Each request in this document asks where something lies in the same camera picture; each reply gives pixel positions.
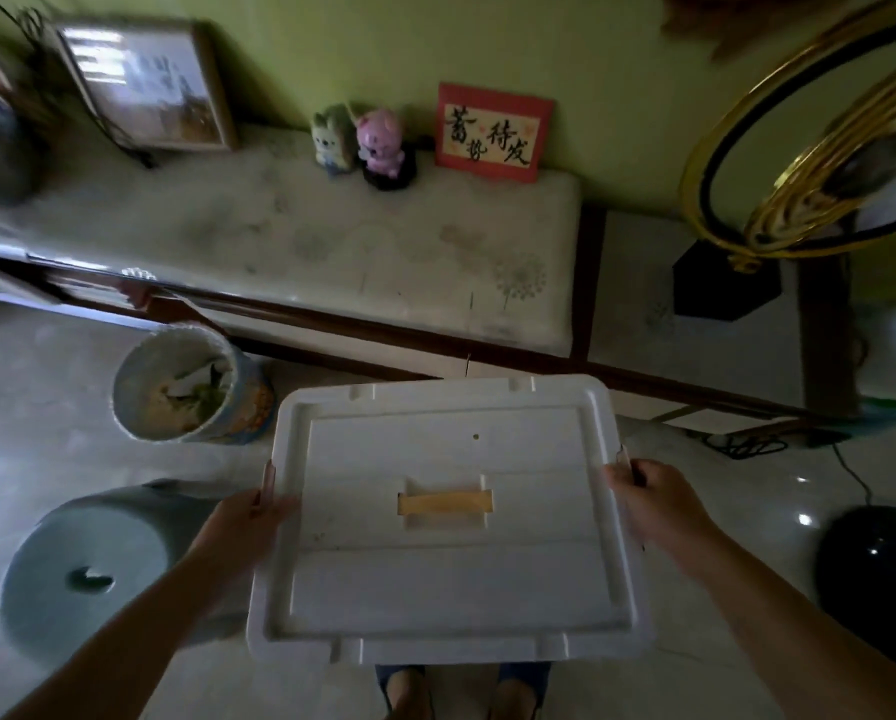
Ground person's left hand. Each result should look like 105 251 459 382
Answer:
188 487 301 592

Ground person's right hand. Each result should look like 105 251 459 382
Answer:
603 458 710 574

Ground white plastic storage box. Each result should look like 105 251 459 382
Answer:
246 375 655 666

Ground person's right forearm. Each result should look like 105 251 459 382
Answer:
673 517 896 720

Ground person's left forearm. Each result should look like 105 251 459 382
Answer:
1 547 228 720

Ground round waste bin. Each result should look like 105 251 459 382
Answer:
111 323 277 446

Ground grey ceramic stool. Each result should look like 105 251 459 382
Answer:
0 479 250 668

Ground long wooden cabinet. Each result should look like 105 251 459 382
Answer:
0 205 862 436

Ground person's left foot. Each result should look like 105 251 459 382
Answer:
375 664 433 720

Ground person's foot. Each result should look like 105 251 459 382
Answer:
490 662 552 720
375 664 433 720

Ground person's right foot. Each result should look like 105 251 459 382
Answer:
490 662 552 720

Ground black round stool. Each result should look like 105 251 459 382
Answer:
815 505 896 679

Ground white patterned table cover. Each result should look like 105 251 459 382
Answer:
0 123 583 359

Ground red framed calligraphy picture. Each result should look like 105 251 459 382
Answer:
434 82 556 184

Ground pink pig figurine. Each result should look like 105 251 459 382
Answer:
355 108 407 179

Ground wooden framed picture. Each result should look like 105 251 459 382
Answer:
52 20 239 152

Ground black cable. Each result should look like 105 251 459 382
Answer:
699 430 877 507

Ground gold ring ornament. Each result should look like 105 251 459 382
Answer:
678 0 896 274

